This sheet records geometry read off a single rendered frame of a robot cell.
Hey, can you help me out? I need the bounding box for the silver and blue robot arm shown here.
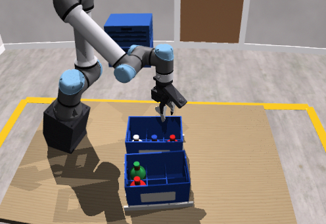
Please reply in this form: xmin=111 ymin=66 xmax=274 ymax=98
xmin=53 ymin=0 xmax=187 ymax=122

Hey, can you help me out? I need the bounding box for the green bottle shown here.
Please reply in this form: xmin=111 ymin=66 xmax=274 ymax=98
xmin=129 ymin=162 xmax=147 ymax=180

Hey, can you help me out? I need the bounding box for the blue crate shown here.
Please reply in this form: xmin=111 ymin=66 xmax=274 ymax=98
xmin=124 ymin=150 xmax=191 ymax=206
xmin=125 ymin=116 xmax=183 ymax=154

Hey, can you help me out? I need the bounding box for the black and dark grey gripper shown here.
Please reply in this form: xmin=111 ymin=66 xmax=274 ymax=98
xmin=151 ymin=76 xmax=175 ymax=122

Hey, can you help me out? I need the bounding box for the red bottle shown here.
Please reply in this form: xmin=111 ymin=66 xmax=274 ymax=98
xmin=130 ymin=177 xmax=146 ymax=186
xmin=168 ymin=135 xmax=177 ymax=141

